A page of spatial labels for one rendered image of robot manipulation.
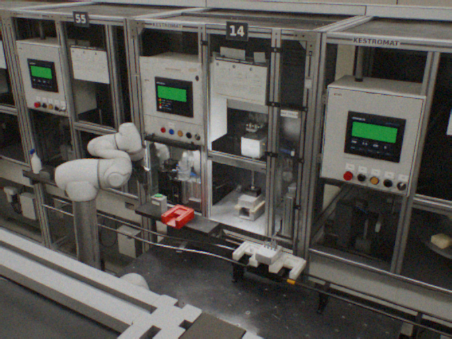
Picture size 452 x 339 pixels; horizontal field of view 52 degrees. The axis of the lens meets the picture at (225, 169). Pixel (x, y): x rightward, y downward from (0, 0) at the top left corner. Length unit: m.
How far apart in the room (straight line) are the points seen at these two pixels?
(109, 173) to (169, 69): 0.79
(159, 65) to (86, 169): 0.82
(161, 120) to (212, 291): 1.01
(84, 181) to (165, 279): 0.87
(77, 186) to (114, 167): 0.18
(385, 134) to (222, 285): 1.20
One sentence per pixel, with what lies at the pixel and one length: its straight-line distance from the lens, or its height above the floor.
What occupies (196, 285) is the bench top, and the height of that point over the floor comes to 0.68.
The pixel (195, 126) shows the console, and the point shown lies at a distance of 2.61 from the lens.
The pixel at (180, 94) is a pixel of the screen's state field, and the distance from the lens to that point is 2.59.
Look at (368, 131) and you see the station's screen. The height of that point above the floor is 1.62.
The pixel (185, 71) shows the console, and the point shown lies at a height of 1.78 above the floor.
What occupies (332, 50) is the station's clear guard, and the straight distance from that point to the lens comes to 2.21.
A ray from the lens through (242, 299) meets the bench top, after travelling 2.57.
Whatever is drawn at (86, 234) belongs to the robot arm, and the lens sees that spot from 2.22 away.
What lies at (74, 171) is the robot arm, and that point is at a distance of 2.14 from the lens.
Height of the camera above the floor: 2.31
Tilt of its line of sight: 24 degrees down
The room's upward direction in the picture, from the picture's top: straight up
